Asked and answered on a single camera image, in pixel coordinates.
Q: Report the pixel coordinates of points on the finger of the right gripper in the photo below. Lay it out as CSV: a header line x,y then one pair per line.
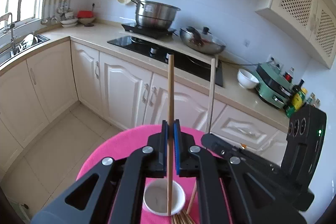
x,y
265,181

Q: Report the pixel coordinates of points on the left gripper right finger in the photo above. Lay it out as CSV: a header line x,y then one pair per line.
x,y
220,199

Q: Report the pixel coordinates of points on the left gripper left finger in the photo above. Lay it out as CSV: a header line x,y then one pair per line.
x,y
112,190

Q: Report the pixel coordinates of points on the wooden chopstick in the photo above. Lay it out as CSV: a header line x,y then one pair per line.
x,y
190,205
170,135
211,95
182,218

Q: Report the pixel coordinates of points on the steel kitchen sink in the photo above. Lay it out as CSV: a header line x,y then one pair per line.
x,y
29,41

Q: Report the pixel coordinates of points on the green oil bottle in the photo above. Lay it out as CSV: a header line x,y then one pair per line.
x,y
296,102

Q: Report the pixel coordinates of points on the pink utensil cup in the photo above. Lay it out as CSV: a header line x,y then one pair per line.
x,y
155,197

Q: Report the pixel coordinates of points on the dark soy sauce bottle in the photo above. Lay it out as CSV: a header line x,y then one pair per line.
x,y
296,88

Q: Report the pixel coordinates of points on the green electric cooker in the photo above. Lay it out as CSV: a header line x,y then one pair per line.
x,y
273,88

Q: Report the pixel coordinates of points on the white ceramic bowl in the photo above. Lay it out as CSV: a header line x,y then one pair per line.
x,y
246,79

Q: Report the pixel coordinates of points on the black gas hob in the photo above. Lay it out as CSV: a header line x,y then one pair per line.
x,y
160,53

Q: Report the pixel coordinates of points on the wok with glass lid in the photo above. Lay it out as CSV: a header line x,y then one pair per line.
x,y
201,41

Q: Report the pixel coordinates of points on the black induction cooker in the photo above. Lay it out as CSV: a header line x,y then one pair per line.
x,y
155,33

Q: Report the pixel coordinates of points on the steel stock pot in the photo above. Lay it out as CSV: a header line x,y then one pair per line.
x,y
152,14

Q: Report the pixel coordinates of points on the stacked white plates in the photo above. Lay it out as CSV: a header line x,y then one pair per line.
x,y
68,23

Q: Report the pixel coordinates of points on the red container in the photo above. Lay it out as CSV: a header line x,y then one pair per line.
x,y
85,14

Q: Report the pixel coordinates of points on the chrome faucet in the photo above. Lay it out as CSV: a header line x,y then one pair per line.
x,y
8,18

